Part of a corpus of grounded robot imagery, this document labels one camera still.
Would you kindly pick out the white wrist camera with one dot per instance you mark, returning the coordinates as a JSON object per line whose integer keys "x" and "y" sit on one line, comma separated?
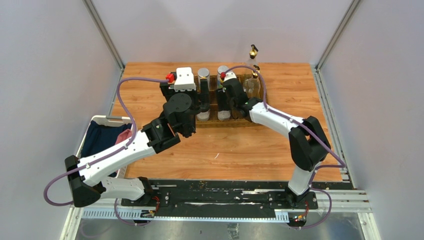
{"x": 182, "y": 79}
{"x": 225, "y": 76}

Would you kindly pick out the aluminium frame post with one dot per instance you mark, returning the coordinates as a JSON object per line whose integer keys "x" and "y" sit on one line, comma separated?
{"x": 352, "y": 8}
{"x": 93, "y": 12}

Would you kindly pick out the oil bottle with brown residue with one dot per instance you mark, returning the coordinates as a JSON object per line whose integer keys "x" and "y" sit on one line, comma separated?
{"x": 252, "y": 84}

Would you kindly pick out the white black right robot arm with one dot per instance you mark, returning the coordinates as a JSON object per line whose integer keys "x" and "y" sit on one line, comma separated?
{"x": 307, "y": 141}

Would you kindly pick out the white laundry basket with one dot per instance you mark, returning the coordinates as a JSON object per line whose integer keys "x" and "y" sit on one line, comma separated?
{"x": 104, "y": 120}

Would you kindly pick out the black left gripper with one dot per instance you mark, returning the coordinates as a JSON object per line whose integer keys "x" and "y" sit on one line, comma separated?
{"x": 169, "y": 93}

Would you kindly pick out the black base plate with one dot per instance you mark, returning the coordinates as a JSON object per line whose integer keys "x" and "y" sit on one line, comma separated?
{"x": 230, "y": 199}

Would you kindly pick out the black-lid spice jar front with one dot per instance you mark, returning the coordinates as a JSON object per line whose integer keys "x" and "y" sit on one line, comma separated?
{"x": 224, "y": 115}

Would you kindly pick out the silver-lid shaker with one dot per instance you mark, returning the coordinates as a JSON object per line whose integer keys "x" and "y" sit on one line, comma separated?
{"x": 203, "y": 73}
{"x": 221, "y": 69}

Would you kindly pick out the black-lid spice jar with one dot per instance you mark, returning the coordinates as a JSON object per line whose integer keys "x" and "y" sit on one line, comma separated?
{"x": 203, "y": 116}
{"x": 224, "y": 115}

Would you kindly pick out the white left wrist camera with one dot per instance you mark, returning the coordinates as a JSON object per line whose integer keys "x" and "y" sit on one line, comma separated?
{"x": 182, "y": 79}

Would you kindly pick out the pink cloth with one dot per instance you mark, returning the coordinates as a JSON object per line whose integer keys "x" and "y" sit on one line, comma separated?
{"x": 126, "y": 134}

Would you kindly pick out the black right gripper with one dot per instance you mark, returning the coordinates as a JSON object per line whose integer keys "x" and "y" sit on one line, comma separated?
{"x": 221, "y": 95}

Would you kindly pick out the navy blue cloth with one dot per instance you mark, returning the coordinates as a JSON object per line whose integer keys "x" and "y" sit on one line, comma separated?
{"x": 100, "y": 138}

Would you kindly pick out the aluminium frame post right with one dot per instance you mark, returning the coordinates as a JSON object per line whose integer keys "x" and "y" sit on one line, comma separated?
{"x": 352, "y": 8}

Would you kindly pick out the clear oil bottle gold spout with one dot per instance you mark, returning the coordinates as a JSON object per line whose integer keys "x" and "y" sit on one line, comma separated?
{"x": 252, "y": 61}

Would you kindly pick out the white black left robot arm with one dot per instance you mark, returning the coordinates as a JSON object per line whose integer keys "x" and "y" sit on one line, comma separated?
{"x": 89, "y": 177}

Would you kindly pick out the wicker divided tray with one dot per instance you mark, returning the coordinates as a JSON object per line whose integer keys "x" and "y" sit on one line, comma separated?
{"x": 232, "y": 122}

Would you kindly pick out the aluminium frame post left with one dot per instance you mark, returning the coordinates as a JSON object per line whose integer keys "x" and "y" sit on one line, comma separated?
{"x": 93, "y": 12}

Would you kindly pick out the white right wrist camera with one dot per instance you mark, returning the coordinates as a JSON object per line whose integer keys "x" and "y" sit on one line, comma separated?
{"x": 225, "y": 76}

